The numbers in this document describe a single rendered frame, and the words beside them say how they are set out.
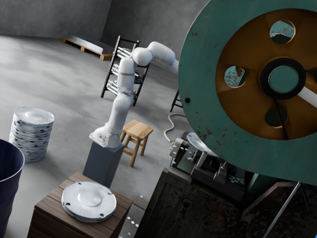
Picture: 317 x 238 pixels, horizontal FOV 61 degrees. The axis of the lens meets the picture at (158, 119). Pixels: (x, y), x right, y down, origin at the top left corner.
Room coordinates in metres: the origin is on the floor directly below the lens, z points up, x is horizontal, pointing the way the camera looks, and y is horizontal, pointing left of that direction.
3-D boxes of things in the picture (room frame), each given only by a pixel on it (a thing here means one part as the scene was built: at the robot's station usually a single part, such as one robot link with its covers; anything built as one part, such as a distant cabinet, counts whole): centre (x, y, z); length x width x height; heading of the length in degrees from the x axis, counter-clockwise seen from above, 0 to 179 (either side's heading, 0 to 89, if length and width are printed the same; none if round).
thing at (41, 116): (1.88, 0.92, 0.35); 0.29 x 0.29 x 0.01
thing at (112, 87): (3.91, 0.69, 0.47); 0.46 x 0.43 x 0.95; 59
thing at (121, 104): (1.69, 0.26, 0.71); 0.18 x 0.11 x 0.25; 3
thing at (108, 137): (1.74, 0.31, 0.52); 0.22 x 0.19 x 0.14; 78
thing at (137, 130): (2.46, 0.15, 0.16); 0.34 x 0.24 x 0.34; 170
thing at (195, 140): (1.56, -0.35, 0.78); 0.29 x 0.29 x 0.01
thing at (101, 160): (1.73, 0.26, 0.23); 0.18 x 0.18 x 0.45; 78
